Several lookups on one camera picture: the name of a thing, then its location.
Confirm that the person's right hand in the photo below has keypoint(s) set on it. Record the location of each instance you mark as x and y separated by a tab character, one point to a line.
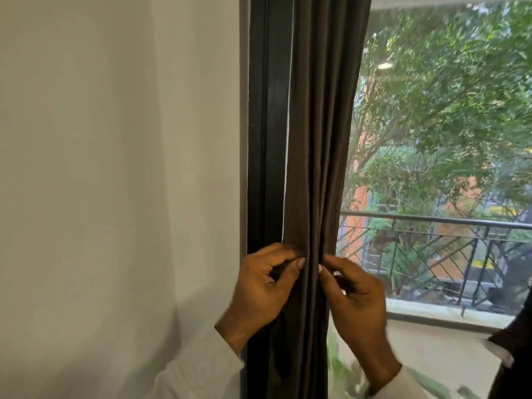
361	315

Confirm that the person's left hand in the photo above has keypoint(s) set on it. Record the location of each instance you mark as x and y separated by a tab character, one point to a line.
257	290

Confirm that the dark brown curtain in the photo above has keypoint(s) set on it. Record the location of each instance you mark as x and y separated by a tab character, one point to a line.
320	120
515	369

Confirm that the person's right forearm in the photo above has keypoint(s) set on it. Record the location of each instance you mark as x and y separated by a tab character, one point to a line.
399	388

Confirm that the person's left forearm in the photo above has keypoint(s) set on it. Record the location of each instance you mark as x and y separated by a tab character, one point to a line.
203	374

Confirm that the orange brick building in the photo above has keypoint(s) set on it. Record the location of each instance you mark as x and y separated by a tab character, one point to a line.
360	203

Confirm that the black metal balcony railing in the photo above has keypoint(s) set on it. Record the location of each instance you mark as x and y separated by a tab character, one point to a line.
436	220

